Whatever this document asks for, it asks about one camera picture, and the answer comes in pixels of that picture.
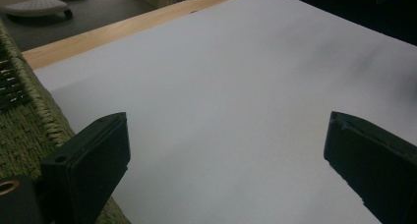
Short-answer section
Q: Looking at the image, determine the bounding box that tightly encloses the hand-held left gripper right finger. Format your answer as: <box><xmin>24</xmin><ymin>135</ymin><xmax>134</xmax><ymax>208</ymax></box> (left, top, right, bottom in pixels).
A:
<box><xmin>323</xmin><ymin>111</ymin><xmax>417</xmax><ymax>224</ymax></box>

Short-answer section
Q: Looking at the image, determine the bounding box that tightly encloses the white table sheet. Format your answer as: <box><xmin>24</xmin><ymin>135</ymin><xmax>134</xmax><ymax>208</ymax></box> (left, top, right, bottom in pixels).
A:
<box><xmin>33</xmin><ymin>0</ymin><xmax>417</xmax><ymax>224</ymax></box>

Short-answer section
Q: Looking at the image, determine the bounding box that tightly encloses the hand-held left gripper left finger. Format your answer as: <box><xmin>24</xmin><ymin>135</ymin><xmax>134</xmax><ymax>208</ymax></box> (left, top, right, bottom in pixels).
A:
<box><xmin>40</xmin><ymin>111</ymin><xmax>132</xmax><ymax>224</ymax></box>

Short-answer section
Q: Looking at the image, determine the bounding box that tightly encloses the green woven basket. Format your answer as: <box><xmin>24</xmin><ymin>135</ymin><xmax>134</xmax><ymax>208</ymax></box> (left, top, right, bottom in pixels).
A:
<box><xmin>0</xmin><ymin>19</ymin><xmax>132</xmax><ymax>224</ymax></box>

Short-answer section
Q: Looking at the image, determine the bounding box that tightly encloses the grey wheeled chair base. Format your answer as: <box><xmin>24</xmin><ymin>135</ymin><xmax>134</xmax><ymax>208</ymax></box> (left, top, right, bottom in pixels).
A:
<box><xmin>0</xmin><ymin>0</ymin><xmax>74</xmax><ymax>21</ymax></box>

